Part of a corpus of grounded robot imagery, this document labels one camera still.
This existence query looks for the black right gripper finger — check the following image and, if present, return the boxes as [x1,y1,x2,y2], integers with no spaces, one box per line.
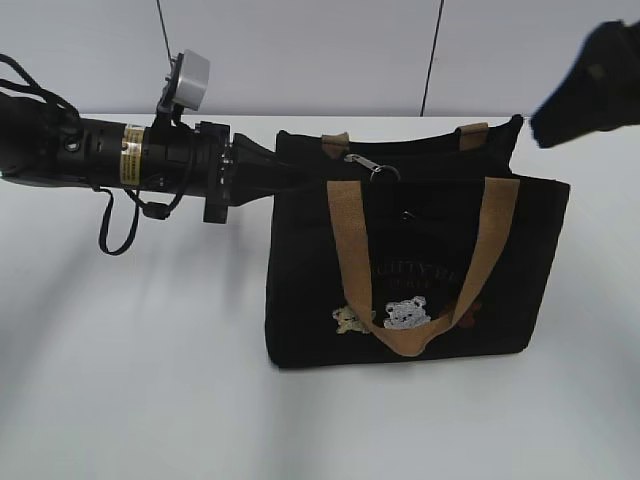
[530,20,639,148]

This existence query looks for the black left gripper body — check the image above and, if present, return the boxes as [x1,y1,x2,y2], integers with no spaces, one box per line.
[144,121,230,224]

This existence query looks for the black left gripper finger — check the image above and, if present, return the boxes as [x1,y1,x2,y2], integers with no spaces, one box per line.
[231,133,278,173]
[228,167,320,207]

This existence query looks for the black canvas tote bag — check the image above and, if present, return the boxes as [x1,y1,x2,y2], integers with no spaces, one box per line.
[265,115,570,369]

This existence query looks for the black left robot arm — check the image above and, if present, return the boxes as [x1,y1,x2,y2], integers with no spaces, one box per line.
[1,95,312,223]

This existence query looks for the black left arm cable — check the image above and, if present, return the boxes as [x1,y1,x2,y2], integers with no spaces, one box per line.
[0,53,187,255]

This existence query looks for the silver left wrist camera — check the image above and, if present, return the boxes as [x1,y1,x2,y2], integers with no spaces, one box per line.
[156,49,211,114]

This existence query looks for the silver zipper pull with ring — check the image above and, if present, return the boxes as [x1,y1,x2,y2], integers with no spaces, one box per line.
[344,153,401,182]

